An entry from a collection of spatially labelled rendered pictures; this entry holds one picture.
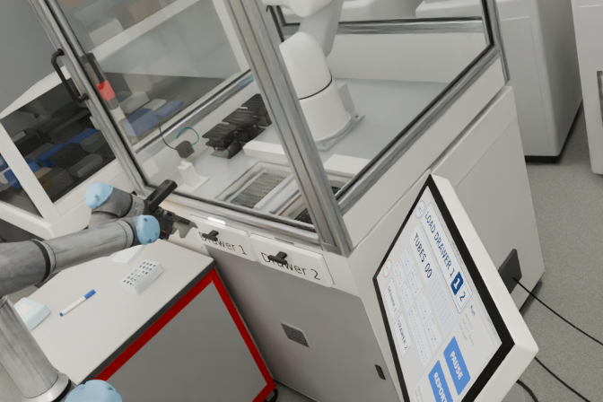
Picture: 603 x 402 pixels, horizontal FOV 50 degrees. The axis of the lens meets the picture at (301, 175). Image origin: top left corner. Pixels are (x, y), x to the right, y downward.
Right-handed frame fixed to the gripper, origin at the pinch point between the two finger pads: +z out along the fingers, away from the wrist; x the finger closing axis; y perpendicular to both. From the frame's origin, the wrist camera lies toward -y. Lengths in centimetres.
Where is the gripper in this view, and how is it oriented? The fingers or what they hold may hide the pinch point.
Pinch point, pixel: (191, 222)
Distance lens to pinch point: 201.6
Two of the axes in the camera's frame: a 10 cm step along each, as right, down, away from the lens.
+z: 6.2, 3.4, 7.1
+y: -3.3, 9.3, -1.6
